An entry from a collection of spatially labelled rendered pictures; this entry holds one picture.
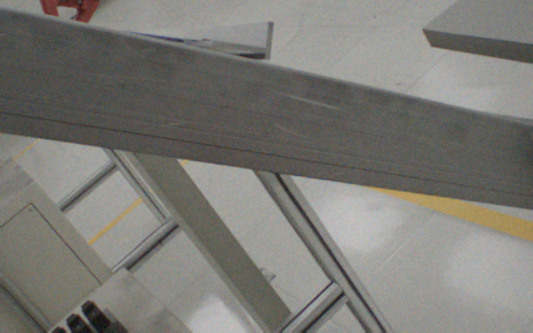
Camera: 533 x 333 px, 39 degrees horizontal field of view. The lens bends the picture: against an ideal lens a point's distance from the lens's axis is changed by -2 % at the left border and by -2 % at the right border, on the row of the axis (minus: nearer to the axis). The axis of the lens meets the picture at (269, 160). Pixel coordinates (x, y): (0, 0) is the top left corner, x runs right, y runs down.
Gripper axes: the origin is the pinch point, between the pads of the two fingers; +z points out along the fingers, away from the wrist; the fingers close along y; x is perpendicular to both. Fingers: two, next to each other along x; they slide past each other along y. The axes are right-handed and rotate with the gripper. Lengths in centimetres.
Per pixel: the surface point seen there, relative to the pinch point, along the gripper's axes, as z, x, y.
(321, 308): 41, 50, -8
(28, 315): 68, 14, -79
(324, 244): 29, 50, -10
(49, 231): 48, 18, -83
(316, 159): 3, 3, 60
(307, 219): 25, 46, -10
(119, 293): 34.0, 11.3, -1.5
